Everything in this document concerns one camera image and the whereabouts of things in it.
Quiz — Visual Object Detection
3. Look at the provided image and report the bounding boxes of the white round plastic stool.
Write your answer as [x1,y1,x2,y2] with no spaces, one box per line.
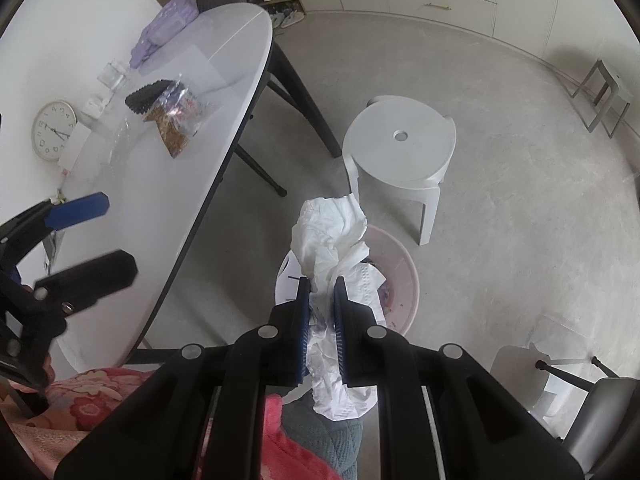
[342,96,457,246]

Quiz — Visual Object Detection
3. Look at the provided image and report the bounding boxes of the white mug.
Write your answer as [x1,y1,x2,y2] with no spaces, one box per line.
[81,94,111,120]

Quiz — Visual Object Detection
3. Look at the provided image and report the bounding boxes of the left hand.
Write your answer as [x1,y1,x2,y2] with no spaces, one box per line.
[42,356,55,388]

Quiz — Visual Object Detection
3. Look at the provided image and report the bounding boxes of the clear glass jar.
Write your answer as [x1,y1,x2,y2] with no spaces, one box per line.
[96,60,130,92]

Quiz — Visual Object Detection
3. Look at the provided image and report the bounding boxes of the white card box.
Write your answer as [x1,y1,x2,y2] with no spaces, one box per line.
[58,122,92,174]

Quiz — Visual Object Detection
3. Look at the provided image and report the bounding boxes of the white round wall clock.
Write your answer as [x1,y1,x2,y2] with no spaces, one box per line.
[32,101,78,162]

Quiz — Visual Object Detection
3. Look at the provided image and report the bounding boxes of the snack bag with nuts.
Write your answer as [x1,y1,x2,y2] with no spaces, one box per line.
[143,80,214,158]

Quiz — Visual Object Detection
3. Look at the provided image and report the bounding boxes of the grey square stool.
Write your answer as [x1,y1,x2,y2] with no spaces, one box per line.
[570,58,634,139]

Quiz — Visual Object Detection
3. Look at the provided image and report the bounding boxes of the white tissue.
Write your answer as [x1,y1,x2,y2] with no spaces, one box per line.
[291,194,386,422]

